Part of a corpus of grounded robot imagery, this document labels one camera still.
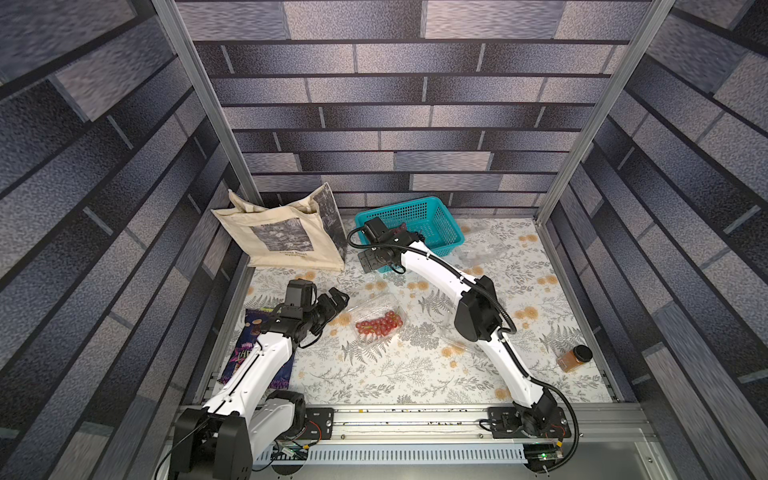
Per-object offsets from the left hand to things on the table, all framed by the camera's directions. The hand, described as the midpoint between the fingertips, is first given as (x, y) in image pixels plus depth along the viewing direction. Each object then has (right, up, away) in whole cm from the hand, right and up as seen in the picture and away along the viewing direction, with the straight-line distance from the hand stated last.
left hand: (343, 303), depth 84 cm
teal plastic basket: (+29, +27, +34) cm, 52 cm away
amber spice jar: (+62, -13, -7) cm, 64 cm away
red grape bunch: (+11, -8, +3) cm, 14 cm away
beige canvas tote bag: (-13, +21, +10) cm, 27 cm away
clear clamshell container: (+8, -4, +11) cm, 14 cm away
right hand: (+9, +14, +13) cm, 21 cm away
